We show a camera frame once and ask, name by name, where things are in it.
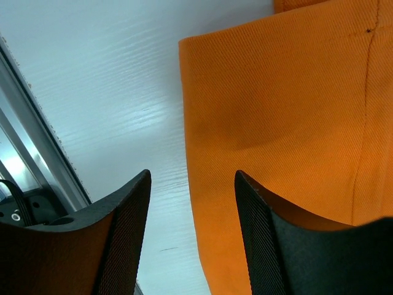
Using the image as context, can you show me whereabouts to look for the aluminium front rail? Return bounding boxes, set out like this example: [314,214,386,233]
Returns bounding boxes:
[1,37,91,211]

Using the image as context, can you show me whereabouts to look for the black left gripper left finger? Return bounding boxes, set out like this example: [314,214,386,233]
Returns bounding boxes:
[1,170,151,294]

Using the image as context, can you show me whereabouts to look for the orange trousers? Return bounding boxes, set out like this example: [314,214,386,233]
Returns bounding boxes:
[179,1,392,294]

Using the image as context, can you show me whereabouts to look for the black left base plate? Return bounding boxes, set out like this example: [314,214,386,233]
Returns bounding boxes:
[1,179,74,227]

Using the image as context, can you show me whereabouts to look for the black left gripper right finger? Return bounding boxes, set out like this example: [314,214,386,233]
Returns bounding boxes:
[235,171,392,294]

